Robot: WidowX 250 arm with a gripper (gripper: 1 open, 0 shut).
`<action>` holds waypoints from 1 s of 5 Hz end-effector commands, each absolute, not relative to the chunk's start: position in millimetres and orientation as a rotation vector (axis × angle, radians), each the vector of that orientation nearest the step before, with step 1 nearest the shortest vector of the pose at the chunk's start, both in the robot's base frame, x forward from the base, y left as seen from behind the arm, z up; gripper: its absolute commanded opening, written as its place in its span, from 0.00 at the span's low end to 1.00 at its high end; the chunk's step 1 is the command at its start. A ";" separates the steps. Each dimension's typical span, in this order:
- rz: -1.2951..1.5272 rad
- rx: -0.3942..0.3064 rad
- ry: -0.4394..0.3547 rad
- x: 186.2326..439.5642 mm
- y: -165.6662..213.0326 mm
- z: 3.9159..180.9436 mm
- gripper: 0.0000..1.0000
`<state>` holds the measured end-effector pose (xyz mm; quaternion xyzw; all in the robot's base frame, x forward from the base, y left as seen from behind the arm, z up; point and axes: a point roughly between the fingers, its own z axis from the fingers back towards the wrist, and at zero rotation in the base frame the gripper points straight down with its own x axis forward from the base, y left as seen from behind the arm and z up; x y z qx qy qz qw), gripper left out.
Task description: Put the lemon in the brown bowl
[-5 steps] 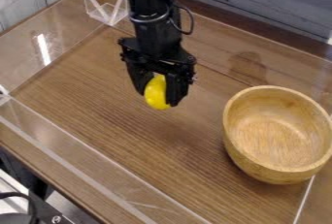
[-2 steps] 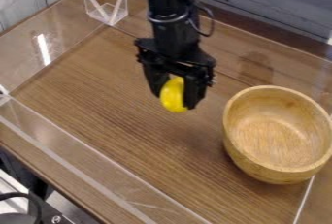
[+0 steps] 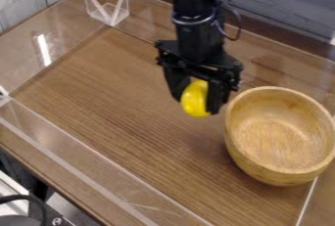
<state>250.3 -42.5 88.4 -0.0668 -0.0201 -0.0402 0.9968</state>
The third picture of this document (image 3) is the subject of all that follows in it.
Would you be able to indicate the clear acrylic enclosure wall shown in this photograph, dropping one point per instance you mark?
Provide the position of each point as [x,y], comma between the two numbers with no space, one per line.
[89,120]

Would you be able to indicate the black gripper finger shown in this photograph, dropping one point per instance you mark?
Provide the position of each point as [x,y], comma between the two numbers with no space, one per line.
[217,96]
[177,80]

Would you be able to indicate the black metal table frame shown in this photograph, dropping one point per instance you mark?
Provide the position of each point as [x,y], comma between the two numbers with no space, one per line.
[62,212]

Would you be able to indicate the brown wooden bowl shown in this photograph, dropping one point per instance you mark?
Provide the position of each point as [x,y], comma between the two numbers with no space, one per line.
[279,135]

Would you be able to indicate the yellow lemon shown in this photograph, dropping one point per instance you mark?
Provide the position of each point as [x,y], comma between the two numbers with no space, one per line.
[193,99]

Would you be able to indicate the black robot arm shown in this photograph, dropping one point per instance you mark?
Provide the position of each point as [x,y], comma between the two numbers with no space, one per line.
[192,8]

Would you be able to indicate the clear acrylic corner bracket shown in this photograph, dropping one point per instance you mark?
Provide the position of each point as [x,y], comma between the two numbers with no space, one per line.
[107,13]

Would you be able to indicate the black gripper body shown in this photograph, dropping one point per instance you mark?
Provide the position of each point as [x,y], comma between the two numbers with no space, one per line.
[197,51]

